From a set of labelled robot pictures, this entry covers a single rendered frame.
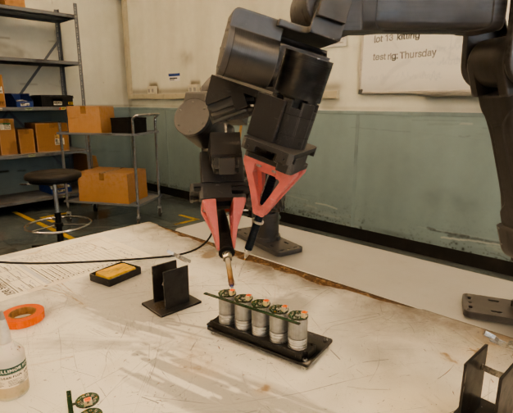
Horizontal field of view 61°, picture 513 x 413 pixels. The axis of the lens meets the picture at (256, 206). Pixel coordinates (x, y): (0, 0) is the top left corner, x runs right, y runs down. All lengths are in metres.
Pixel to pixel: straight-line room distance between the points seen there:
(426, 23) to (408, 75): 2.68
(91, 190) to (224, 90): 3.64
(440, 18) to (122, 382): 0.56
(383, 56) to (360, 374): 2.92
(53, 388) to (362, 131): 3.07
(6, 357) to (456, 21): 0.63
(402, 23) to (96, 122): 3.62
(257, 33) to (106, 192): 3.61
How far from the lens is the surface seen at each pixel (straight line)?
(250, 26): 0.50
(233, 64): 0.49
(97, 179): 4.09
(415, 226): 3.34
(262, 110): 0.51
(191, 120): 0.65
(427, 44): 3.22
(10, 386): 0.58
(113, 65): 5.70
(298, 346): 0.56
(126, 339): 0.65
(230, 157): 0.61
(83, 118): 4.08
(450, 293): 0.83
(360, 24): 0.53
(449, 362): 0.63
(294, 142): 0.51
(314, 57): 0.50
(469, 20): 0.60
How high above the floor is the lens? 1.07
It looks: 14 degrees down
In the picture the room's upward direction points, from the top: straight up
